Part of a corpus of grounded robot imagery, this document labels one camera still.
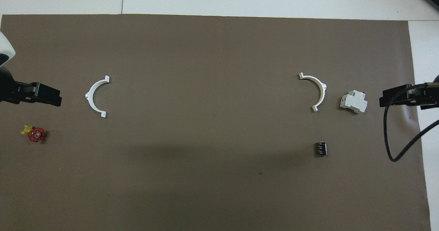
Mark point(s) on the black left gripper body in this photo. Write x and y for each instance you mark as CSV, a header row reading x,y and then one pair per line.
x,y
13,92

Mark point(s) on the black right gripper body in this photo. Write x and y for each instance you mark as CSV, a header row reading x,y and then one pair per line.
x,y
428,95

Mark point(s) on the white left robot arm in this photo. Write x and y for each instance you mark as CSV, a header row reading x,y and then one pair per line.
x,y
5,47

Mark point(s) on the red and yellow valve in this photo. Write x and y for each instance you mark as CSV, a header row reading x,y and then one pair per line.
x,y
36,135

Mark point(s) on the white circuit breaker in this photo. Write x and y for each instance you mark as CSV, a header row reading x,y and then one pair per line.
x,y
353,102

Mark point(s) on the dark cylindrical capacitor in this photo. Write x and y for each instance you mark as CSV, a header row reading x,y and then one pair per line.
x,y
321,149

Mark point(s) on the brown table mat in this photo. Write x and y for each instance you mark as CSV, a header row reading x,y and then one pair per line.
x,y
212,121

